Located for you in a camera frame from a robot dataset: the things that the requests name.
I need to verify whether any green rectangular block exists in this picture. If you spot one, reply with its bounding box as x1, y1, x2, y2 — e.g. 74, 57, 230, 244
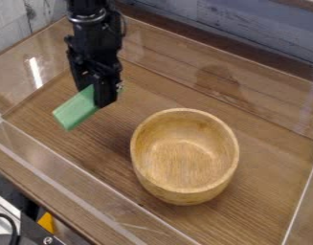
51, 83, 126, 132

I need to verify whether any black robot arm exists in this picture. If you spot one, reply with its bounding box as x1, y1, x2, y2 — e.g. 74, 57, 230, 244
64, 0, 127, 108

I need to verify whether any brown wooden bowl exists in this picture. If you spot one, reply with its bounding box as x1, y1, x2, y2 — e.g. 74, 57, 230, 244
130, 108, 241, 206

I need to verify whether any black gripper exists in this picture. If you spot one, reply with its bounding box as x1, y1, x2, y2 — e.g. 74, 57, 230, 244
66, 9, 126, 108

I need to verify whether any yellow label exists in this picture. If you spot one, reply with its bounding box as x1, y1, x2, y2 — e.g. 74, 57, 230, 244
39, 212, 55, 234

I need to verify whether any clear acrylic tray wall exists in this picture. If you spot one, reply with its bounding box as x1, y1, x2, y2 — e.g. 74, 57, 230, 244
0, 16, 313, 245

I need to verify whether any black cable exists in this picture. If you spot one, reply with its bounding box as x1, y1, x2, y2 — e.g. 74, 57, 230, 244
0, 212, 21, 245

